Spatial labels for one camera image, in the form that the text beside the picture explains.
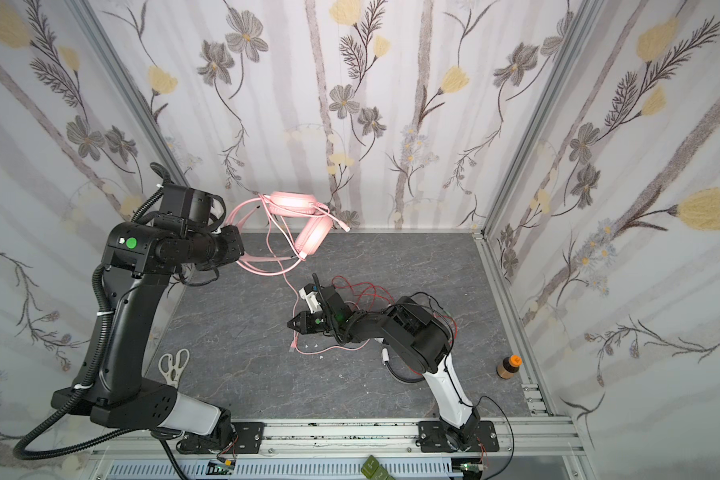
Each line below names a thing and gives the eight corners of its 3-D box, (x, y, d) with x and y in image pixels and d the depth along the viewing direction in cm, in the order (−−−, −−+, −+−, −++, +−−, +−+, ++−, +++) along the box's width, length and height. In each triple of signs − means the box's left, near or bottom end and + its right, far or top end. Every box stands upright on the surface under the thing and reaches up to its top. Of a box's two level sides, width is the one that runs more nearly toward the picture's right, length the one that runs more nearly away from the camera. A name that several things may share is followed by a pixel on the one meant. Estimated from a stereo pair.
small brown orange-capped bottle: (497, 379, 86) (510, 368, 79) (493, 366, 89) (506, 354, 81) (510, 379, 86) (524, 368, 79) (506, 366, 89) (520, 354, 81)
